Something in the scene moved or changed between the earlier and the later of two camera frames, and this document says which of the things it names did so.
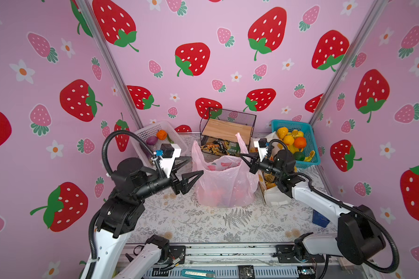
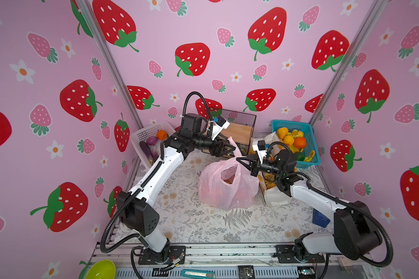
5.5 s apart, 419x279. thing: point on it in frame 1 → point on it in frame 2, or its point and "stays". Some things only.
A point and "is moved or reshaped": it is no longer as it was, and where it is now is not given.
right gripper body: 267,165 stays
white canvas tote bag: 271,195 stays
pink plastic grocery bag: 227,181 is moved or reshaped
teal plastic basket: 309,136 stays
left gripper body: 176,187 → 203,142
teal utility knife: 198,274 stays
